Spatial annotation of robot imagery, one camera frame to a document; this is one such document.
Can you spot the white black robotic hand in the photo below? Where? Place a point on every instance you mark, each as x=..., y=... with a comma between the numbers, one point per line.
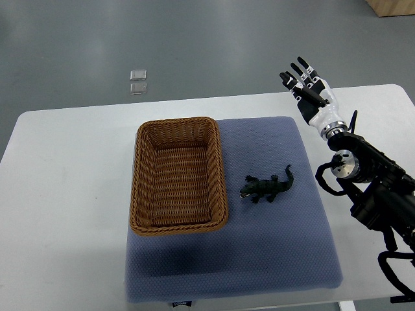
x=315, y=99

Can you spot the dark toy crocodile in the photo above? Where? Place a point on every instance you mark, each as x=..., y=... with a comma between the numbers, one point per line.
x=269, y=188

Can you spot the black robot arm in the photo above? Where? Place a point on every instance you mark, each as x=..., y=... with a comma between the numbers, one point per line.
x=381, y=191

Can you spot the brown wicker basket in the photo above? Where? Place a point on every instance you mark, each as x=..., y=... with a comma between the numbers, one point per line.
x=178, y=184

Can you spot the wooden box corner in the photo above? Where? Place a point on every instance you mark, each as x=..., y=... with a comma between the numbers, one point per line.
x=389, y=8

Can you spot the blue-grey fabric mat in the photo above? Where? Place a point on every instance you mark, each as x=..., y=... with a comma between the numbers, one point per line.
x=280, y=246

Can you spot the upper metal floor plate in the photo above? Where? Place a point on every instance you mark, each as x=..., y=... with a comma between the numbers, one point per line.
x=138, y=74

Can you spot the metal floor plate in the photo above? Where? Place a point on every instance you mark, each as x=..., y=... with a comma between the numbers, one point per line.
x=138, y=74
x=138, y=88

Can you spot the lower metal floor plate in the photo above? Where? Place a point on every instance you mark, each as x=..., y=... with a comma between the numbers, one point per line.
x=138, y=88

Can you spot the black table control panel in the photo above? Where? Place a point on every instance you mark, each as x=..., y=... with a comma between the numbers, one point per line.
x=402, y=299

